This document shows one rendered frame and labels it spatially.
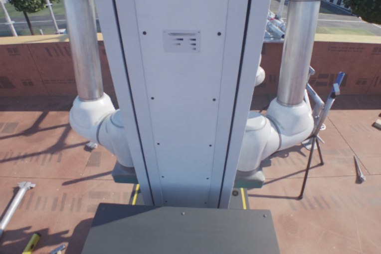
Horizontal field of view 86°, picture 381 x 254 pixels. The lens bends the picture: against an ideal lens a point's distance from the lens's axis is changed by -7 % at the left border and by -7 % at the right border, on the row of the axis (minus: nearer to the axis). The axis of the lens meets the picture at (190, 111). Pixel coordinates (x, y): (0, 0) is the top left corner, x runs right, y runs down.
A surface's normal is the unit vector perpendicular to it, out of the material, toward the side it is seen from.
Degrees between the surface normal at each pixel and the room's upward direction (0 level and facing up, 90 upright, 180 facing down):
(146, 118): 90
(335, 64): 90
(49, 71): 90
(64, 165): 0
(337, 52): 90
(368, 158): 0
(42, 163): 0
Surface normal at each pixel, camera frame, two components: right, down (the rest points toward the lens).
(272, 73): 0.00, 0.62
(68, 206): 0.00, -0.79
